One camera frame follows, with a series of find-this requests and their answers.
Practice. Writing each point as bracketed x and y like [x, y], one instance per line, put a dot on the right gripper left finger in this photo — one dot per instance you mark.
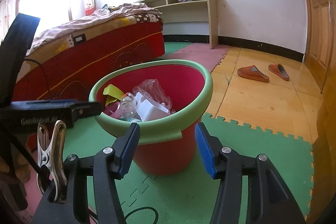
[108, 165]

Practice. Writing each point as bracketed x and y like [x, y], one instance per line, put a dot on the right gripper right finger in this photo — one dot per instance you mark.
[269, 198]

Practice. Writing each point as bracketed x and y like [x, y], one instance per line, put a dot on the metal spring clip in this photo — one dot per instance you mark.
[50, 159]

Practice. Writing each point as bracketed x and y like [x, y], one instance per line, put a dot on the clear glass bottle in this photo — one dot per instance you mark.
[127, 107]

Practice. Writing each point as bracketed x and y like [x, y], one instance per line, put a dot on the white plastic tray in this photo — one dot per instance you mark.
[148, 109]

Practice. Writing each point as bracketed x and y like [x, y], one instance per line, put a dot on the white green cardboard box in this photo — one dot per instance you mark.
[113, 94]

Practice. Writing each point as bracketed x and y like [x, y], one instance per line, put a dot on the pink floral bedsheet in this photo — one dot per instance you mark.
[99, 16]

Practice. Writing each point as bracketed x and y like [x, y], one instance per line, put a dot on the red bucket green rim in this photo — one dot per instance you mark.
[167, 145]

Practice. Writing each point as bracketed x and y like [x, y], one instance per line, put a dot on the clear plastic bag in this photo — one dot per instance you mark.
[153, 90]

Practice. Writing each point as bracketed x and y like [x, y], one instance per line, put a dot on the left orange slipper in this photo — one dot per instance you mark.
[252, 73]

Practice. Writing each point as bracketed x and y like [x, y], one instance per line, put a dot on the orange slipper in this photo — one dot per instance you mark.
[279, 70]
[252, 73]

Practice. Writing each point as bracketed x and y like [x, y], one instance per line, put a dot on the right orange slipper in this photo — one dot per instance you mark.
[279, 70]

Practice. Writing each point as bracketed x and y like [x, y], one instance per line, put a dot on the wooden door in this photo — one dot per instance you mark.
[320, 38]

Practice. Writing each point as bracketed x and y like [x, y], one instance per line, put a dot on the wooden shelf desk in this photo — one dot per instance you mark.
[189, 11]

